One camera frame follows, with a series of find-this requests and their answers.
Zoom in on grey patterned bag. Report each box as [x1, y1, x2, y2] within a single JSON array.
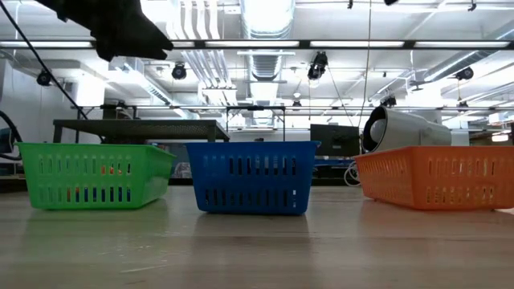
[[172, 162, 190, 179]]

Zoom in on orange plastic basket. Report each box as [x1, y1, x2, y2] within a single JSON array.
[[353, 144, 514, 212]]

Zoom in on white camera on stand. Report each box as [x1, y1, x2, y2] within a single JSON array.
[[343, 160, 361, 188]]

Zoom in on black overhead rig camera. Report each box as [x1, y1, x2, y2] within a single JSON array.
[[307, 51, 329, 80]]

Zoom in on green plastic basket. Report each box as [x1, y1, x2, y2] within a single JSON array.
[[15, 141, 177, 211]]

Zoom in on black monitor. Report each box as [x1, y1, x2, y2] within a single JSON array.
[[309, 124, 361, 157]]

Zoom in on black background rig frame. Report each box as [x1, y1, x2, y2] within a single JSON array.
[[71, 104, 287, 145]]

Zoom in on blue plastic basket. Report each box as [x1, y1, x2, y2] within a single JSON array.
[[185, 140, 321, 215]]

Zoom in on thin black cable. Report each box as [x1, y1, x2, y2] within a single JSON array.
[[0, 0, 90, 120]]

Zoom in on red coil keychain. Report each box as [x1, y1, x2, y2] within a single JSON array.
[[65, 163, 132, 202]]

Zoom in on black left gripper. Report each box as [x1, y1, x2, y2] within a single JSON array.
[[35, 0, 175, 63]]

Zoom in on grey perforated metal riser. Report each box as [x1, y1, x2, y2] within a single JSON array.
[[51, 119, 231, 145]]

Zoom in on white security camera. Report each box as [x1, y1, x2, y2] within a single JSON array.
[[361, 104, 453, 153]]

